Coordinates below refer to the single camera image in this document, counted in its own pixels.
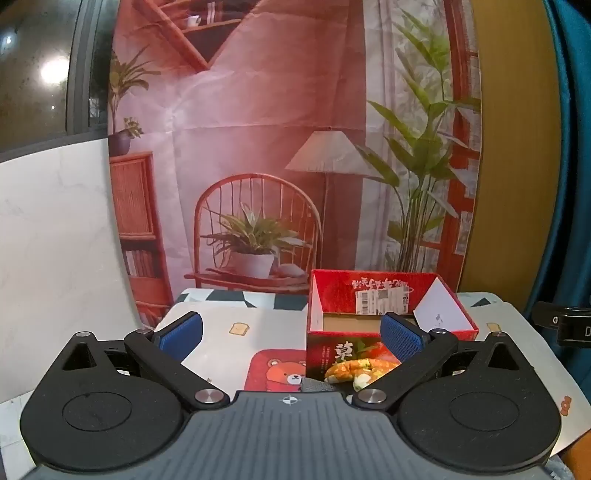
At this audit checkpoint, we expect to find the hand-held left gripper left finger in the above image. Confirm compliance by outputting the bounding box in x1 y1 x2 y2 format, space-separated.
39 311 230 409

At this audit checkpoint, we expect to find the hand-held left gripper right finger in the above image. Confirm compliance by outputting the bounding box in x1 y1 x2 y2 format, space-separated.
353 312 540 409

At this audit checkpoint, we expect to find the orange and green plush toy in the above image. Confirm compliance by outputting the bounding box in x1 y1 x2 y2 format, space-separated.
324 358 402 392

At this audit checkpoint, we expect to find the red cardboard box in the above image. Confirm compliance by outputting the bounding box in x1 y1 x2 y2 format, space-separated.
305 269 478 381

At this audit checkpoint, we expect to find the grey soft item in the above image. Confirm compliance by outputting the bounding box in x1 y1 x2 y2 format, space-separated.
300 378 339 394

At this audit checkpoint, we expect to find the white cartoon print mat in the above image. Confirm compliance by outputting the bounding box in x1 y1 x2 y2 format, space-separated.
154 302 585 462

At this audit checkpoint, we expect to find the geometric patterned tablecloth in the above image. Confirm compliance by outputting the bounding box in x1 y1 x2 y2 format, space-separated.
178 288 505 311

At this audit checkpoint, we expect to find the white marble board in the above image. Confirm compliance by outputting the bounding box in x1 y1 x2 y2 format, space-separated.
0 136 145 403

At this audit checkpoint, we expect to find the teal curtain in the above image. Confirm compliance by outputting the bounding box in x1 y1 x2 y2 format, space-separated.
541 0 591 416

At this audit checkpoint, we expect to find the printed room scene backdrop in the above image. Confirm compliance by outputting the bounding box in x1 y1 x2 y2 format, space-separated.
107 0 483 326

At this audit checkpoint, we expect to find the dark window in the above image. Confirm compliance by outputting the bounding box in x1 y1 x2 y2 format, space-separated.
0 0 122 155

